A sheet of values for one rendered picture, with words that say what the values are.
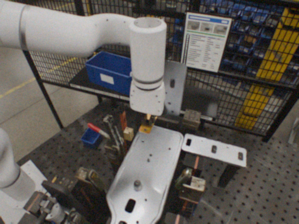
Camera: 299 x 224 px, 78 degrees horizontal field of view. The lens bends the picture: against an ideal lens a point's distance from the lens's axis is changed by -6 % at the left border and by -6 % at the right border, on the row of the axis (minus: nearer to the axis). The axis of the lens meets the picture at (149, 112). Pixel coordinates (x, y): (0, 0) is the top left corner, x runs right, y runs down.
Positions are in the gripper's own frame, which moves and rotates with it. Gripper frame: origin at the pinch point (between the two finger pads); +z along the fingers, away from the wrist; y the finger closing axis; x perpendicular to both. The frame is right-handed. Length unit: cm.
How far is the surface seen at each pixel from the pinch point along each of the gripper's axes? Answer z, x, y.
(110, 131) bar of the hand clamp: 11.4, -1.5, -14.8
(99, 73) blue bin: 16, 37, -42
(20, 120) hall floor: 128, 53, -188
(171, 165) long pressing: 27.6, 1.1, 10.1
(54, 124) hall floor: 128, 62, -142
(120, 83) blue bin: 18.0, 34.5, -28.2
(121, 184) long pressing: 27.5, -13.7, -6.6
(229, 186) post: 57, 15, 42
